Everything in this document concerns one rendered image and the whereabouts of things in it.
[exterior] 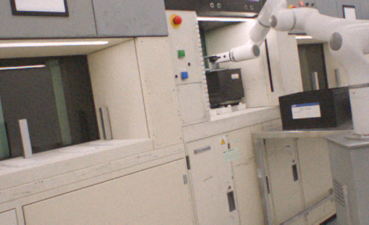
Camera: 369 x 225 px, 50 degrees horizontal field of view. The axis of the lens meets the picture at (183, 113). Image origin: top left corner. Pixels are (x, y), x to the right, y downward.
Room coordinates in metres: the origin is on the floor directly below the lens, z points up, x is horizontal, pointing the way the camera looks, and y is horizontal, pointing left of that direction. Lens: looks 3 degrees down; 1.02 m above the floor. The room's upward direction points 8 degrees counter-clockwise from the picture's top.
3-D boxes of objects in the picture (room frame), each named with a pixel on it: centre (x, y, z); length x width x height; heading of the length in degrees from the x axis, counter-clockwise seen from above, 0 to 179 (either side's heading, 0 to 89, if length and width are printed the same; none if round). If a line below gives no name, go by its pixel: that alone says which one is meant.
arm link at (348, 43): (1.47, -0.66, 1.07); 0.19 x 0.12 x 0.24; 111
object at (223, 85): (2.40, -0.24, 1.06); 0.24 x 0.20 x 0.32; 133
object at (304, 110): (2.01, -0.68, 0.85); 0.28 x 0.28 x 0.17; 50
